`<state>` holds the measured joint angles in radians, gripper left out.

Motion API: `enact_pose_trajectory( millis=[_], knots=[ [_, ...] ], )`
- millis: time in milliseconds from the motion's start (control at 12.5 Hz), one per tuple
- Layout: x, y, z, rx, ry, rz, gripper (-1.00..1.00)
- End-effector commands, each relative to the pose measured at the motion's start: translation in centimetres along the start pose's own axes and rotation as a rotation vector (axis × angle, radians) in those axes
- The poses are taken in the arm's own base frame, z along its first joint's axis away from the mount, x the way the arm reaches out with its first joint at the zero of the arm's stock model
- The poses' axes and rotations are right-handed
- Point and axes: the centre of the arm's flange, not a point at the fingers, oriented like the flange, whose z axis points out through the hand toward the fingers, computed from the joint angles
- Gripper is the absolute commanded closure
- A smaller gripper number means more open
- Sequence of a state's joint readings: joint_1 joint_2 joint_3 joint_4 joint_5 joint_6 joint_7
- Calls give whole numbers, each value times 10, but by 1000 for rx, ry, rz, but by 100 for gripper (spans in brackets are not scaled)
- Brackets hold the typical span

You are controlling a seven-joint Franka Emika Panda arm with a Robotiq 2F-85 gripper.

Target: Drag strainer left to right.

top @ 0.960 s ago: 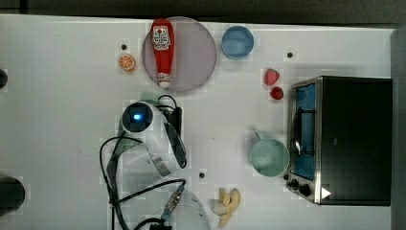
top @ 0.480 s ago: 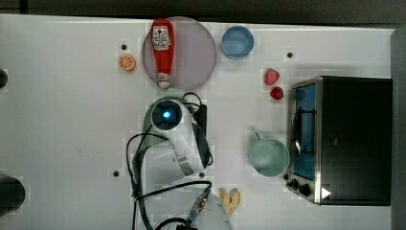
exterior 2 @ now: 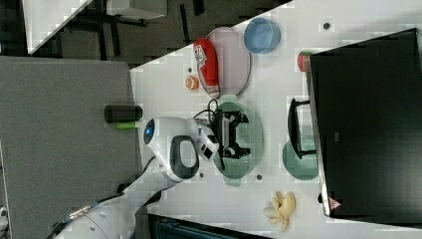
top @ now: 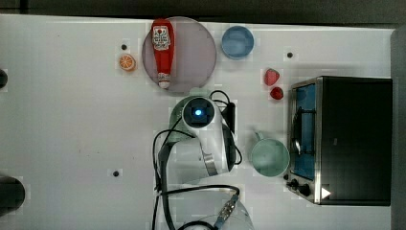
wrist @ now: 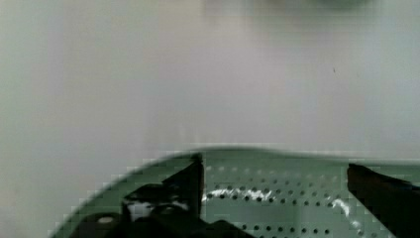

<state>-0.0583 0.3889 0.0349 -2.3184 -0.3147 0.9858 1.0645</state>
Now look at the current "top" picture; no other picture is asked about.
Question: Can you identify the orange slice toy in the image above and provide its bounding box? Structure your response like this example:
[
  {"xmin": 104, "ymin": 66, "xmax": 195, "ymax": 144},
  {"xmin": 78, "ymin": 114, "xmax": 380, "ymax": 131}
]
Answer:
[{"xmin": 119, "ymin": 54, "xmax": 136, "ymax": 71}]

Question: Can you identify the black toaster oven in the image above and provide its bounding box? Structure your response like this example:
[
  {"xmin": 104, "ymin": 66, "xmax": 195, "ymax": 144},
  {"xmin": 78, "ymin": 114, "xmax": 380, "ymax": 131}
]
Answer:
[{"xmin": 283, "ymin": 76, "xmax": 393, "ymax": 206}]

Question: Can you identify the black cylinder upper left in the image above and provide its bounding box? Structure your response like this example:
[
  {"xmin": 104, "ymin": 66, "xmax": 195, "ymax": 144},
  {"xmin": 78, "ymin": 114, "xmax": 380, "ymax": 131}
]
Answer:
[{"xmin": 0, "ymin": 69, "xmax": 8, "ymax": 88}]

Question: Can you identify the grey round plate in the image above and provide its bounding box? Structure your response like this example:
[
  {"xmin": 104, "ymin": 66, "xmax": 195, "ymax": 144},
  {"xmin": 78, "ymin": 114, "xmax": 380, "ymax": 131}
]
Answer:
[{"xmin": 142, "ymin": 16, "xmax": 216, "ymax": 93}]

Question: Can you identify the black cylinder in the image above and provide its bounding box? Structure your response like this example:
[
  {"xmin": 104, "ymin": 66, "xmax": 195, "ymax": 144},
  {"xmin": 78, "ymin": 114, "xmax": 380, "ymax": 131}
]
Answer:
[
  {"xmin": 0, "ymin": 69, "xmax": 8, "ymax": 88},
  {"xmin": 0, "ymin": 176, "xmax": 26, "ymax": 217}
]

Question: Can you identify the blue bowl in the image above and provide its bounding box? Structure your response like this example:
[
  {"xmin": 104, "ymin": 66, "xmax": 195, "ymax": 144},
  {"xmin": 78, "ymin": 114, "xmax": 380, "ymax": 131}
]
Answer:
[{"xmin": 221, "ymin": 26, "xmax": 255, "ymax": 60}]

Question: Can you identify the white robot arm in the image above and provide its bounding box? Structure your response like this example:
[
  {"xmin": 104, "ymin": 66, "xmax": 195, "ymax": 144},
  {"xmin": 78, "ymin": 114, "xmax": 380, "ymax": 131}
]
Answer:
[{"xmin": 151, "ymin": 97, "xmax": 254, "ymax": 230}]

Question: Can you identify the small red toy strawberry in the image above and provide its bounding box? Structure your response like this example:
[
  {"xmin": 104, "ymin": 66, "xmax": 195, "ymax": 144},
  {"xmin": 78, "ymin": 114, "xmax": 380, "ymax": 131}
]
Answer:
[{"xmin": 270, "ymin": 86, "xmax": 283, "ymax": 100}]

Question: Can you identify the black cylinder lower left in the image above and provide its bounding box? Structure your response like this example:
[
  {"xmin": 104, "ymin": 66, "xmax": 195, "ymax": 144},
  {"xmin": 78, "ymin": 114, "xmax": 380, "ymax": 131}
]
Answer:
[{"xmin": 0, "ymin": 176, "xmax": 26, "ymax": 217}]

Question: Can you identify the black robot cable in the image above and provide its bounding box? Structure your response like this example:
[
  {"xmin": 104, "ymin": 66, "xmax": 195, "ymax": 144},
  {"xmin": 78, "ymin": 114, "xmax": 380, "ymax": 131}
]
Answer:
[{"xmin": 150, "ymin": 89, "xmax": 243, "ymax": 230}]

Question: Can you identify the large red toy strawberry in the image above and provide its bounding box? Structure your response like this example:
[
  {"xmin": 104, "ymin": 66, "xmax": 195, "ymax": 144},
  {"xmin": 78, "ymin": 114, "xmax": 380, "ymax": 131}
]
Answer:
[{"xmin": 263, "ymin": 68, "xmax": 280, "ymax": 86}]

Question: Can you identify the green mug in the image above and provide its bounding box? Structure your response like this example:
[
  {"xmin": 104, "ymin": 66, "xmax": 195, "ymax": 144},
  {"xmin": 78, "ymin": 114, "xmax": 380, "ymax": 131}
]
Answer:
[{"xmin": 251, "ymin": 131, "xmax": 290, "ymax": 177}]

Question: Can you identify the red ketchup bottle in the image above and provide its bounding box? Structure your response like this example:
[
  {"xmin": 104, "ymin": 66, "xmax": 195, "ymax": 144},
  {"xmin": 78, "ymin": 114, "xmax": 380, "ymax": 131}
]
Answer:
[{"xmin": 150, "ymin": 18, "xmax": 175, "ymax": 89}]

